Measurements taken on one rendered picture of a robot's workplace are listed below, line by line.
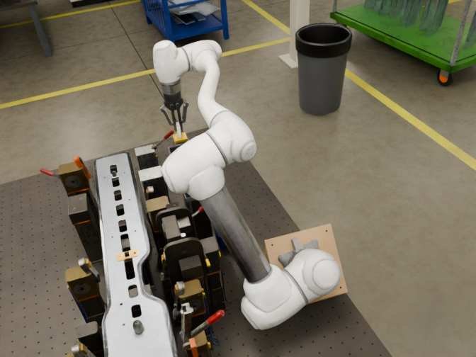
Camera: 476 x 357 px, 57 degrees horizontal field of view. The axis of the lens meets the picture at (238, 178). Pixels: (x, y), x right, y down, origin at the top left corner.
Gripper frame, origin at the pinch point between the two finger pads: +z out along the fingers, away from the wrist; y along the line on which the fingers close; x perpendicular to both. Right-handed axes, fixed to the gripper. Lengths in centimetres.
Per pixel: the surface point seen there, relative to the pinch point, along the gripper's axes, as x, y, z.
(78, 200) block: 12, 50, 16
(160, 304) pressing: 76, 25, 19
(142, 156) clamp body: -6.5, 18.8, 13.9
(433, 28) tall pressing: -215, -313, 84
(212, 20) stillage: -403, -115, 103
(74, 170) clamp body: -7, 50, 13
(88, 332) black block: 77, 50, 20
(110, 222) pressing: 28, 38, 19
